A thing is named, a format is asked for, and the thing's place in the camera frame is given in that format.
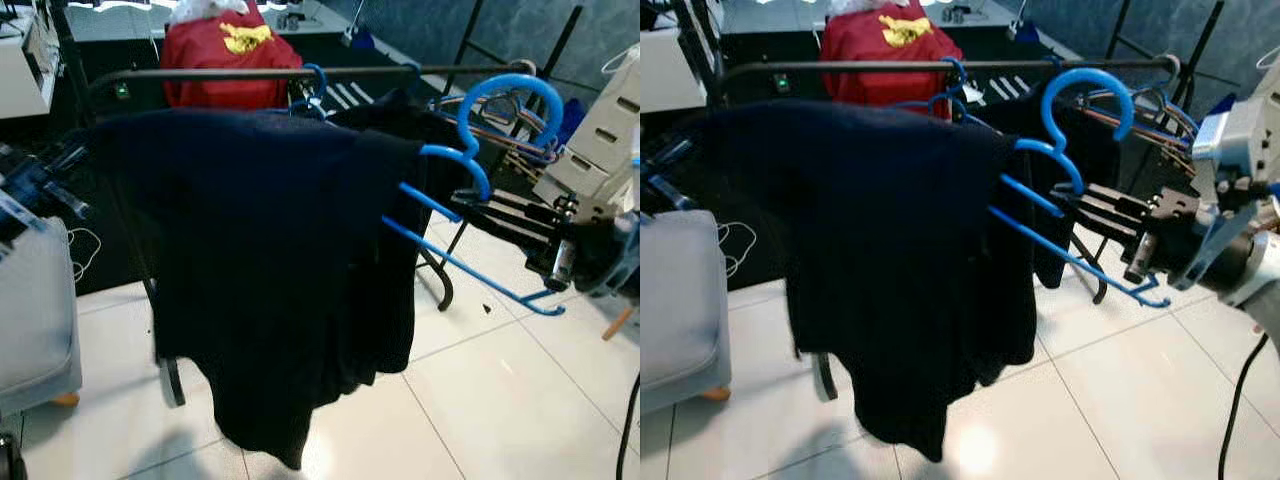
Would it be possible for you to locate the yellow cloth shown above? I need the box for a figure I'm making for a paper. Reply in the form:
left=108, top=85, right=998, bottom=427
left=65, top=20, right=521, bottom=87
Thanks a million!
left=878, top=13, right=933, bottom=48
left=220, top=22, right=274, bottom=54

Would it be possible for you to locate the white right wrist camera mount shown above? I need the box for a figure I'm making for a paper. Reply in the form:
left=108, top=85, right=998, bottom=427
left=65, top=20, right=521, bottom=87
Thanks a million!
left=1190, top=60, right=1280, bottom=216
left=533, top=42, right=641, bottom=223

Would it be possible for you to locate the blue plastic clothes hanger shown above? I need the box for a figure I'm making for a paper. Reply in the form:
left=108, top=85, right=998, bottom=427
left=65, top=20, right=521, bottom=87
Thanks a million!
left=988, top=67, right=1173, bottom=309
left=895, top=55, right=971, bottom=111
left=286, top=62, right=333, bottom=119
left=380, top=72, right=568, bottom=317

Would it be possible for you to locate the dark navy long garment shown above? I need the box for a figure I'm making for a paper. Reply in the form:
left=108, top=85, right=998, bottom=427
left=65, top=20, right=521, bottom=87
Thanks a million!
left=690, top=95, right=1041, bottom=464
left=72, top=98, right=446, bottom=471

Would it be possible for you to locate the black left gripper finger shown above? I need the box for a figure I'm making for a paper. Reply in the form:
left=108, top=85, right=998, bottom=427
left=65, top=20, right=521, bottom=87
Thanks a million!
left=40, top=180, right=93, bottom=219
left=648, top=136, right=703, bottom=171
left=35, top=138, right=91, bottom=179
left=645, top=173, right=696, bottom=214

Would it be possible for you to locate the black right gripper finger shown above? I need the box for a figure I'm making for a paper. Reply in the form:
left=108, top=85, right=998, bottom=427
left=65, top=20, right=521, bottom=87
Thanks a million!
left=1075, top=180, right=1161, bottom=216
left=455, top=205, right=566, bottom=256
left=1058, top=200, right=1151, bottom=251
left=468, top=186, right=561, bottom=223

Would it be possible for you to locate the blue base stand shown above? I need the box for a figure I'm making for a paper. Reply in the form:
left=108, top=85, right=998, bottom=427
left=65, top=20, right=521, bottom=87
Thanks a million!
left=1005, top=0, right=1036, bottom=43
left=342, top=0, right=373, bottom=49

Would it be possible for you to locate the grey cushioned ottoman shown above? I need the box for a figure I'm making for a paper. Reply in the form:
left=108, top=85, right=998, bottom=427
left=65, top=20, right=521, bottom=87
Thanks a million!
left=640, top=208, right=733, bottom=416
left=0, top=215, right=84, bottom=418

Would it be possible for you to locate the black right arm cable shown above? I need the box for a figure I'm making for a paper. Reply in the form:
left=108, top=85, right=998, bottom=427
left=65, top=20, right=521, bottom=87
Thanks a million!
left=615, top=372, right=641, bottom=480
left=1215, top=330, right=1271, bottom=480

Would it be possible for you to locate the black metal clothes rack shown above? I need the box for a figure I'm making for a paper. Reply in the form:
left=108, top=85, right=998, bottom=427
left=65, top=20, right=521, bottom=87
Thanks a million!
left=85, top=0, right=586, bottom=408
left=715, top=0, right=1226, bottom=401

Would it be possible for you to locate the white desk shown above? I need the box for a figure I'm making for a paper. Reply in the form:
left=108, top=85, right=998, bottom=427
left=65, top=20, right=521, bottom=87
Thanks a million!
left=0, top=0, right=63, bottom=121
left=640, top=20, right=713, bottom=113

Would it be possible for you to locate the bunch of spare hangers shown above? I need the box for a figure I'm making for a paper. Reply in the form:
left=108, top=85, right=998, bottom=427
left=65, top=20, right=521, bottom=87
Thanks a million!
left=430, top=85, right=563, bottom=179
left=1085, top=85, right=1201, bottom=161

